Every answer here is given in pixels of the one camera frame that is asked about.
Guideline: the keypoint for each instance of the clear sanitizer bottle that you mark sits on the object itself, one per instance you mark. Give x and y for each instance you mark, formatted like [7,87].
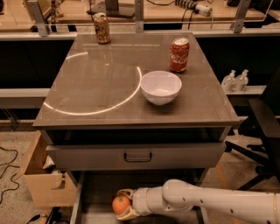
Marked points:
[241,81]
[228,82]

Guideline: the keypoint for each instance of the metal guard rail frame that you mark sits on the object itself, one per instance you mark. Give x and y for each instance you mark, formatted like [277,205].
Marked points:
[150,14]

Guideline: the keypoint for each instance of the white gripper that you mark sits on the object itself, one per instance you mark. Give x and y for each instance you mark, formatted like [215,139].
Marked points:
[141,200]

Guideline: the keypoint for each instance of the brown patterned drink can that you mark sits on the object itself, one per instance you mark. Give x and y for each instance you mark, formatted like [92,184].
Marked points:
[101,26]

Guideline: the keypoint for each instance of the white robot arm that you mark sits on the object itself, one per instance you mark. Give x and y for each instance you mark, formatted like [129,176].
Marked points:
[178,196]

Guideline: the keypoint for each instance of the white ceramic bowl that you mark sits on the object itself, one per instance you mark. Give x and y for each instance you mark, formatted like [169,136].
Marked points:
[160,87]

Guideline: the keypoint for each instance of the orange fruit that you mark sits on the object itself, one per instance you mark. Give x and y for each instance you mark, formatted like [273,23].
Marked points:
[120,203]

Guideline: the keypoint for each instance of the open middle drawer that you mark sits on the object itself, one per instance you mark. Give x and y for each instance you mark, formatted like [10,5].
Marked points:
[96,190]

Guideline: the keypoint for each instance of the clear sanitizer bottle right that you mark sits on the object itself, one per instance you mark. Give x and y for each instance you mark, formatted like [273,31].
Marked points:
[241,81]

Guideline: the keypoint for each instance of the grey top drawer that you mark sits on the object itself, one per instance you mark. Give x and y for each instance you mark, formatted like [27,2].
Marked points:
[121,157]

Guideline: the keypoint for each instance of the cardboard box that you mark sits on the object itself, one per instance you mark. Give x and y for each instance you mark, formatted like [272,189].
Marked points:
[47,187]

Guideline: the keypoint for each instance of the red cola can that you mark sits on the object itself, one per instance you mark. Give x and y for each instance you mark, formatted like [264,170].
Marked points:
[179,52]

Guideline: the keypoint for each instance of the clear sanitizer bottle left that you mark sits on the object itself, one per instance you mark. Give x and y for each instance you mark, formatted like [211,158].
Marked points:
[228,82]

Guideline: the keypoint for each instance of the black office chair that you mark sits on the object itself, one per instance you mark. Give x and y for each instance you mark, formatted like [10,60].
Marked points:
[262,122]

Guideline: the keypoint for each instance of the black monitor stand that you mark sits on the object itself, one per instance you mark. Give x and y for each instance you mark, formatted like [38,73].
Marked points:
[113,8]

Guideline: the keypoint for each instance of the grey drawer cabinet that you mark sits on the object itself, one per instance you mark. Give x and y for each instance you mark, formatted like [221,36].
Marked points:
[96,97]

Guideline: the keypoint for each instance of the white power strip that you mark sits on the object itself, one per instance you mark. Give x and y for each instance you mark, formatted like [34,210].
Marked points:
[194,6]

